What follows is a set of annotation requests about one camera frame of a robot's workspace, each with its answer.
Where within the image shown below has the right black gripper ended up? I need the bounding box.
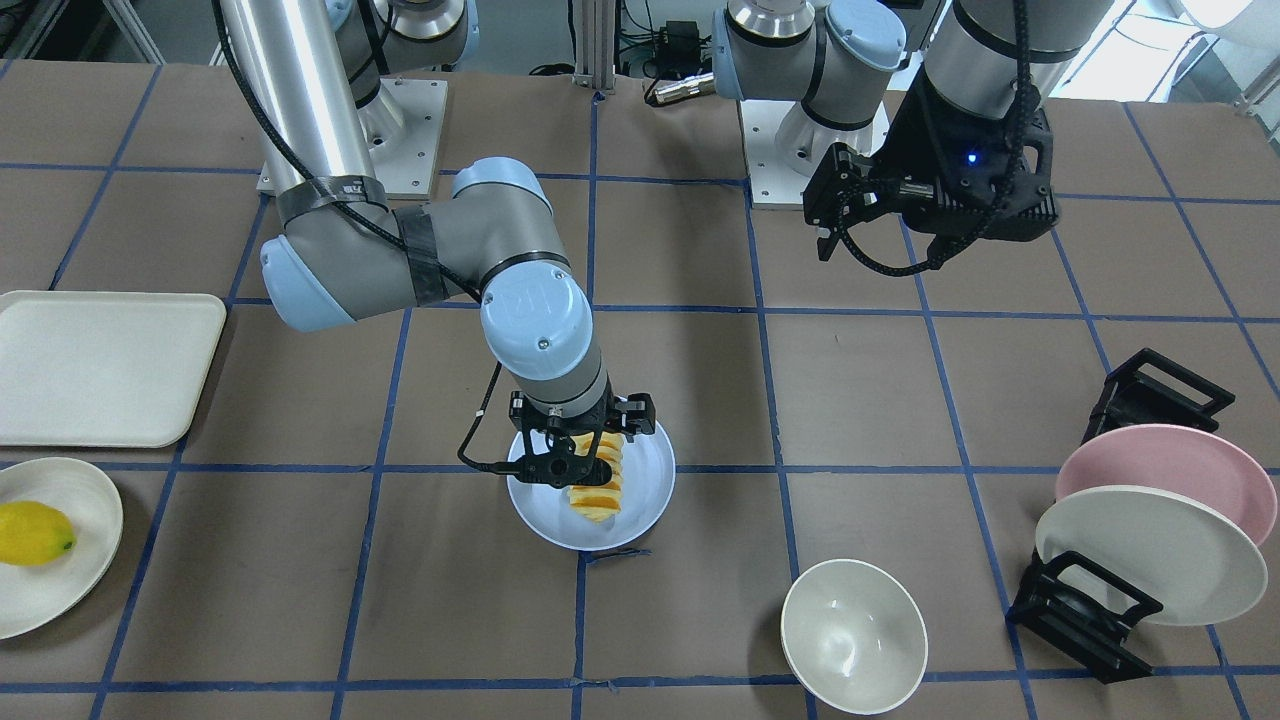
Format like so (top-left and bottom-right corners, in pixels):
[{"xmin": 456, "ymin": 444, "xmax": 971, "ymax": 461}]
[{"xmin": 508, "ymin": 391, "xmax": 658, "ymax": 488}]

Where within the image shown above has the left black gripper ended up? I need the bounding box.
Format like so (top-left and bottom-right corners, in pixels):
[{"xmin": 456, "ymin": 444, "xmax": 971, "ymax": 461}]
[{"xmin": 803, "ymin": 74, "xmax": 1060, "ymax": 272}]

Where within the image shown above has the blue plate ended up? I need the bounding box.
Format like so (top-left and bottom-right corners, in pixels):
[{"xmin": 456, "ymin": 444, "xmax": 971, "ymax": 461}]
[{"xmin": 507, "ymin": 424, "xmax": 676, "ymax": 551}]

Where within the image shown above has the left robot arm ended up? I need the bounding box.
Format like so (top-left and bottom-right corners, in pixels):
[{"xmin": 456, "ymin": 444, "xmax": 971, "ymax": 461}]
[{"xmin": 710, "ymin": 1, "xmax": 1108, "ymax": 277}]

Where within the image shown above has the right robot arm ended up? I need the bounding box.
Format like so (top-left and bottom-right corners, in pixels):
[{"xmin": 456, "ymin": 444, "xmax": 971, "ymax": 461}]
[{"xmin": 212, "ymin": 1, "xmax": 657, "ymax": 488}]

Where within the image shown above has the pink plate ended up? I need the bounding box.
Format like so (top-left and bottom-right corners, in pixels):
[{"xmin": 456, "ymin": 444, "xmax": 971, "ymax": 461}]
[{"xmin": 1055, "ymin": 424, "xmax": 1277, "ymax": 546}]

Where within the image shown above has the black plate rack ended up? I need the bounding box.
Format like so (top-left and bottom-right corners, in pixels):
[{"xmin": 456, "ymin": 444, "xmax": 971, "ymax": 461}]
[{"xmin": 1006, "ymin": 348, "xmax": 1236, "ymax": 684}]

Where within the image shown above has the cream plate in rack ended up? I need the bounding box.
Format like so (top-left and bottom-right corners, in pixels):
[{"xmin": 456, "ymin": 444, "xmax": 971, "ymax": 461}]
[{"xmin": 1036, "ymin": 486, "xmax": 1268, "ymax": 626}]

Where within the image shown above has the white plate under lemon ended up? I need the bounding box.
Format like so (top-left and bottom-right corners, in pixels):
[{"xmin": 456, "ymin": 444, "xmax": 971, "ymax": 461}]
[{"xmin": 1, "ymin": 457, "xmax": 124, "ymax": 639}]

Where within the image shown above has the white bowl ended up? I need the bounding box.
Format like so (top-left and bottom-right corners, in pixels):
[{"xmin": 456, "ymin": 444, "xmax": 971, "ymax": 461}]
[{"xmin": 780, "ymin": 559, "xmax": 931, "ymax": 716}]

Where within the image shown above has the white rectangular tray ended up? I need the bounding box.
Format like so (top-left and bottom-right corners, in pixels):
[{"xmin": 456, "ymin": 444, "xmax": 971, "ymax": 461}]
[{"xmin": 1, "ymin": 290, "xmax": 227, "ymax": 448}]

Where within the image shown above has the yellow lemon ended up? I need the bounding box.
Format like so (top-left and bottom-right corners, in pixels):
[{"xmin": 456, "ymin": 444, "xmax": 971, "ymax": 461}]
[{"xmin": 1, "ymin": 500, "xmax": 77, "ymax": 566}]

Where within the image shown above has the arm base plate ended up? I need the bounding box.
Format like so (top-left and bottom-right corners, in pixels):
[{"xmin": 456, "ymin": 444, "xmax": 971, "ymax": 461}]
[
  {"xmin": 739, "ymin": 100, "xmax": 890, "ymax": 210},
  {"xmin": 257, "ymin": 78, "xmax": 448, "ymax": 200}
]

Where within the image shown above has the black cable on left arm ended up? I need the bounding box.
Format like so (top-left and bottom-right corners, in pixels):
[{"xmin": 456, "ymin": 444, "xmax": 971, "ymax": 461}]
[{"xmin": 835, "ymin": 0, "xmax": 1047, "ymax": 278}]

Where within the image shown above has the aluminium frame post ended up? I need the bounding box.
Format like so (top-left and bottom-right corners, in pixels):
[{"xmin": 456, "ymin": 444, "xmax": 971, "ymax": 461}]
[{"xmin": 570, "ymin": 0, "xmax": 618, "ymax": 96}]

